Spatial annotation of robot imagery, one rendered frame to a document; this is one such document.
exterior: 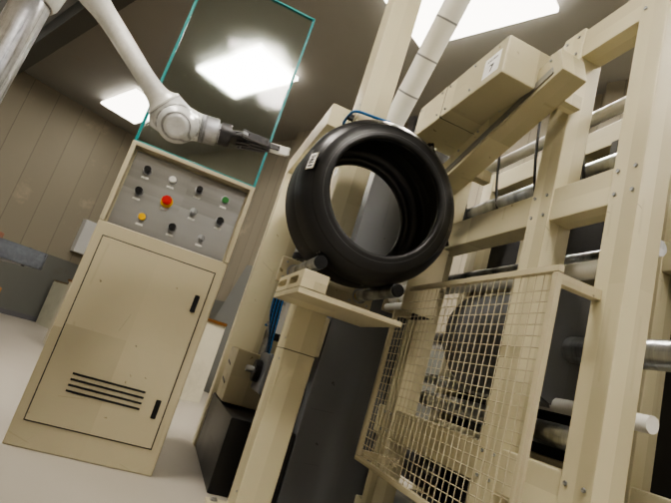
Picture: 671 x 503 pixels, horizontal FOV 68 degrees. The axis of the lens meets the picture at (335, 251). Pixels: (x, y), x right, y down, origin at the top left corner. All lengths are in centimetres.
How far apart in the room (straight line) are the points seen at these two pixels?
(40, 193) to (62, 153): 76
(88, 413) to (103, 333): 31
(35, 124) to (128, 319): 756
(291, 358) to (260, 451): 34
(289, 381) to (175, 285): 65
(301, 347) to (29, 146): 797
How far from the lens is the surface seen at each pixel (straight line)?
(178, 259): 220
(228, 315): 631
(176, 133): 146
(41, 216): 945
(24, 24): 180
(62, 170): 958
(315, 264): 156
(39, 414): 224
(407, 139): 175
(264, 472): 196
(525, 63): 184
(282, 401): 192
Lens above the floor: 58
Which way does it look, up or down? 14 degrees up
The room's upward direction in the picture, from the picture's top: 17 degrees clockwise
